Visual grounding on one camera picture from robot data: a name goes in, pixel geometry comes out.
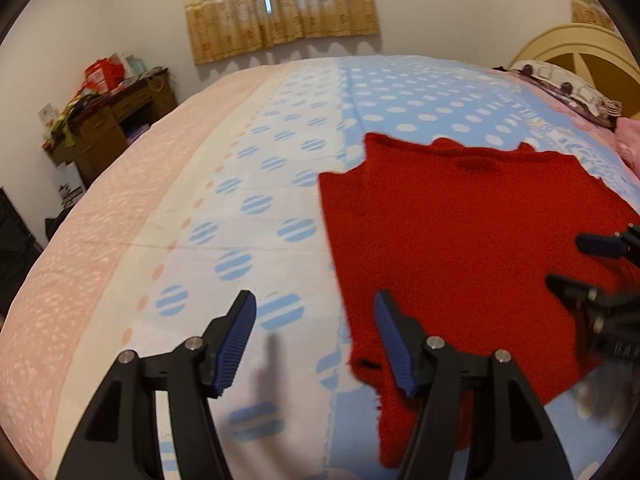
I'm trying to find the grey patterned pillow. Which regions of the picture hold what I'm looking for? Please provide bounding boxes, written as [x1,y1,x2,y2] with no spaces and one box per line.
[509,60,623,130]

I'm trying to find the cream wooden headboard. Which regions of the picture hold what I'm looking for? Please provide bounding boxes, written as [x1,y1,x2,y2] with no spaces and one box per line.
[513,24,639,119]

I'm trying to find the beige curtain right window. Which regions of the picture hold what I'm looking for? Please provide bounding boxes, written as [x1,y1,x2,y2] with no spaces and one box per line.
[570,0,615,32]

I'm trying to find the blue pink dotted bed blanket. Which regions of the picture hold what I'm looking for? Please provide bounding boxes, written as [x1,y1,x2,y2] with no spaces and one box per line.
[1,56,639,479]

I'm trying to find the beige patterned window curtain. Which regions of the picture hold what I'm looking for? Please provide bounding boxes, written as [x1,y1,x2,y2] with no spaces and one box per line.
[182,0,380,65]

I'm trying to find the dark wooden desk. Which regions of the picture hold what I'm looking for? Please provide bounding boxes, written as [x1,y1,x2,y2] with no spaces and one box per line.
[43,67,177,186]

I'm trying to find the red gift bag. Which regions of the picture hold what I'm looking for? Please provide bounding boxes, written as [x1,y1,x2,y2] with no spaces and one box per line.
[85,58,125,93]

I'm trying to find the pink pillow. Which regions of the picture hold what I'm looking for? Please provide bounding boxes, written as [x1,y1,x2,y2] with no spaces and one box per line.
[615,117,640,177]

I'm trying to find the red knitted sweater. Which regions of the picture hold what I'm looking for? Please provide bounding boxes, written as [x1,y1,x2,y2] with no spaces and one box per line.
[319,133,639,468]

